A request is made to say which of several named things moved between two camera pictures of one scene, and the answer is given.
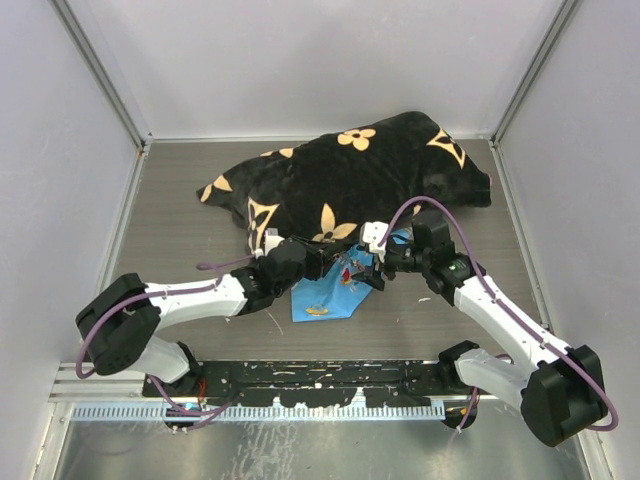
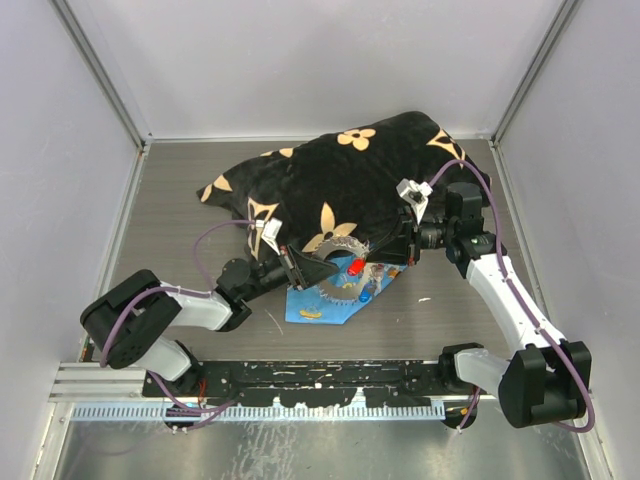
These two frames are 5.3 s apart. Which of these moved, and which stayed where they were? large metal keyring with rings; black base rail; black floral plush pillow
Moved: large metal keyring with rings
Stayed: black base rail; black floral plush pillow
